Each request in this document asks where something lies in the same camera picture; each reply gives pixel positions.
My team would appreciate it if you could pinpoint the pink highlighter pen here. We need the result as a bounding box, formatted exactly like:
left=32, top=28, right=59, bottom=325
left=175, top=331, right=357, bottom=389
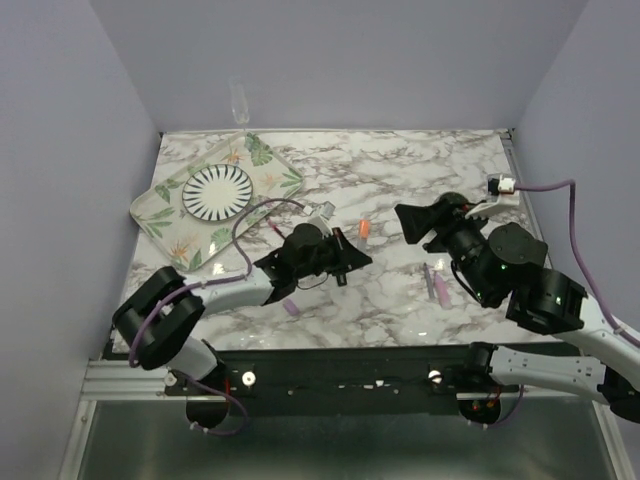
left=433, top=271, right=452, bottom=310

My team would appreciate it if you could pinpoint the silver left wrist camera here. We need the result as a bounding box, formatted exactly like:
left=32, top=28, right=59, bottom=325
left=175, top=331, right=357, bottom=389
left=304, top=202, right=335, bottom=234

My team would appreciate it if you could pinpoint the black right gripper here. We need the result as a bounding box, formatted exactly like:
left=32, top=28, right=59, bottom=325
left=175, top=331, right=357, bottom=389
left=395, top=194, right=496, bottom=305

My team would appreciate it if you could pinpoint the floral rectangular tray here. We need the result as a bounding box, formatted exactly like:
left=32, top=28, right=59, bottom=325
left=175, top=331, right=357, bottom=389
left=130, top=132, right=304, bottom=272

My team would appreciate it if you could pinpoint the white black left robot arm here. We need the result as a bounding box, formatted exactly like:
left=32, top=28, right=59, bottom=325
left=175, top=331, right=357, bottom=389
left=112, top=223, right=373, bottom=395

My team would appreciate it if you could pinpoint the clear champagne glass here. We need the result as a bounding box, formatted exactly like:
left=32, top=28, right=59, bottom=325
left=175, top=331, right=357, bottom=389
left=229, top=76, right=250, bottom=129

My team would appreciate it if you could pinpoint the grey pen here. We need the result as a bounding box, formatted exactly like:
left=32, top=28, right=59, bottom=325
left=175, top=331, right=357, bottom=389
left=422, top=262, right=436, bottom=300

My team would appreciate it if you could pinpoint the blue striped white plate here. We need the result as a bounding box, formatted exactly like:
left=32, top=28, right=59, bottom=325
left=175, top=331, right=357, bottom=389
left=182, top=164, right=253, bottom=222

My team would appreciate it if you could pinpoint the blue black highlighter pen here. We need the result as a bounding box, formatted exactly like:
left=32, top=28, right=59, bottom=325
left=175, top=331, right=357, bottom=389
left=335, top=272, right=347, bottom=287

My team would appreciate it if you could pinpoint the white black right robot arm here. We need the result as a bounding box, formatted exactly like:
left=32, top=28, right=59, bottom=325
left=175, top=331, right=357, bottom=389
left=394, top=192, right=639, bottom=422

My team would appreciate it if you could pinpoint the orange clear marker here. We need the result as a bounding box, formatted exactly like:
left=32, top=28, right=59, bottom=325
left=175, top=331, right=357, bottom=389
left=357, top=219, right=370, bottom=252

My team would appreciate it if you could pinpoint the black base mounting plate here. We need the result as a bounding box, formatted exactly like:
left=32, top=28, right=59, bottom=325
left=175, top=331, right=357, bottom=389
left=165, top=343, right=518, bottom=425

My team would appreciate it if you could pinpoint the pink thin pen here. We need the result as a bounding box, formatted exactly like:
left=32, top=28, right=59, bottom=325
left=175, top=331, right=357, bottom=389
left=267, top=219, right=286, bottom=239

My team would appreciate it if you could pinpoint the purple pen cap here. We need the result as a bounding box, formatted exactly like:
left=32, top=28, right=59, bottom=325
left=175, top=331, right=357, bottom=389
left=282, top=298, right=300, bottom=316

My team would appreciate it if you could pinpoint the orange pen cap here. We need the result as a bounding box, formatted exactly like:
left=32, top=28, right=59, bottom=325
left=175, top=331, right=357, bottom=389
left=358, top=219, right=370, bottom=238

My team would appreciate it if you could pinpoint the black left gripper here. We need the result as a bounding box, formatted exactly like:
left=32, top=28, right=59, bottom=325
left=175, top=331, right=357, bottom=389
left=294, top=227, right=371, bottom=281

